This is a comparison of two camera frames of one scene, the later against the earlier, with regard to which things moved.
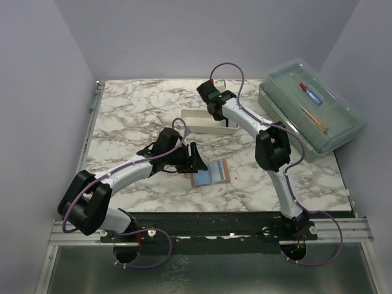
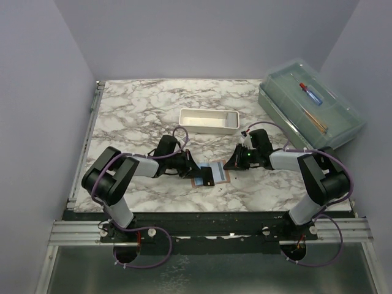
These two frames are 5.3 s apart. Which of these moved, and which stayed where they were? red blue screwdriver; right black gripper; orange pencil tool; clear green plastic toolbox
Moved: right black gripper
Stayed: clear green plastic toolbox; red blue screwdriver; orange pencil tool
